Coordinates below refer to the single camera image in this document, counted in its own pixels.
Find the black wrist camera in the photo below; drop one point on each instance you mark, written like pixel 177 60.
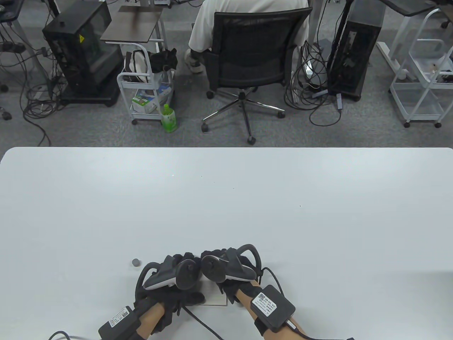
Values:
pixel 166 320

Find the black power strip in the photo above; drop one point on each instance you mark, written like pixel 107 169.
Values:
pixel 12 47

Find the white power strip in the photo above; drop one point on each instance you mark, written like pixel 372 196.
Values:
pixel 309 69

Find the grey hand controller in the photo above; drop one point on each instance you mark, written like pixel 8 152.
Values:
pixel 184 276
pixel 212 269

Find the person's right forearm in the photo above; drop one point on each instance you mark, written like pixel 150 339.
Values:
pixel 246 299

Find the person's left hand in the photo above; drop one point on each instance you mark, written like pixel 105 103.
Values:
pixel 177 301

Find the cream spiral notebook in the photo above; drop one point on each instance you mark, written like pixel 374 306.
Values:
pixel 216 299

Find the person's left forearm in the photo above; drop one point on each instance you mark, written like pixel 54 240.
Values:
pixel 150 318

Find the green drink bottle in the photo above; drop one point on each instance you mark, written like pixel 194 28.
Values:
pixel 169 120

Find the black desk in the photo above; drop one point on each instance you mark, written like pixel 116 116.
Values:
pixel 10 9
pixel 407 7

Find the black mesh office chair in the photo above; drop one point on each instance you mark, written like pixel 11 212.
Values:
pixel 254 46

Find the black wrist sensor box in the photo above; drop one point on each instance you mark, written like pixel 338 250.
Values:
pixel 274 308
pixel 118 324

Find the person's right hand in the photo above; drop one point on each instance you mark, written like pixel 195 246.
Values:
pixel 230 288

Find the white desk foot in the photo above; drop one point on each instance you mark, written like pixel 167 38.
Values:
pixel 389 58

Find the white green box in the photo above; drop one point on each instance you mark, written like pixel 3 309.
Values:
pixel 143 102

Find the blue white packet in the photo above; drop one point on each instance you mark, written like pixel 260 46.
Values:
pixel 164 92

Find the black computer tower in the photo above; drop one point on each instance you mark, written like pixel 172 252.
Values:
pixel 354 53
pixel 81 53

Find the small white rolling cart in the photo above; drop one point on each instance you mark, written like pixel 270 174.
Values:
pixel 145 117

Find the white black tote bag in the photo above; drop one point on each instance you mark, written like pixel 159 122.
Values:
pixel 136 67

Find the large white rolling cart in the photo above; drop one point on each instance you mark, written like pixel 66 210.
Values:
pixel 423 117

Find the brown side table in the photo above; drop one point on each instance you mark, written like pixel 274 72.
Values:
pixel 131 24

